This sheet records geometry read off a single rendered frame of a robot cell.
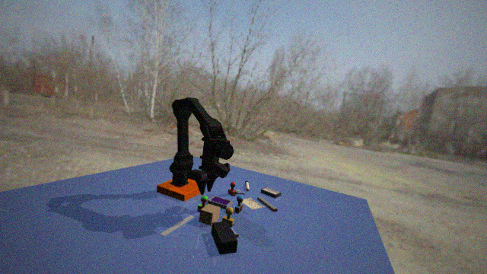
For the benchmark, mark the green and brown stamp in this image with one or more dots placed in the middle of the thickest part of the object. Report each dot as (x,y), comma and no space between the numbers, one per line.
(204,199)

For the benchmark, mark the beige flat bar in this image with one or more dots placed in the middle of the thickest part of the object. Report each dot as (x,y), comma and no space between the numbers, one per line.
(176,226)

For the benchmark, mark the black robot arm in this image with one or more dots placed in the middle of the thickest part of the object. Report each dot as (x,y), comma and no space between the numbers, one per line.
(215,141)

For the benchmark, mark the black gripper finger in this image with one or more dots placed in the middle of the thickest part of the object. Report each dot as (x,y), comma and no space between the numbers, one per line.
(210,183)
(201,185)

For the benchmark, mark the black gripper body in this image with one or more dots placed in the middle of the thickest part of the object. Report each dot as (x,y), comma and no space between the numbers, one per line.
(200,175)

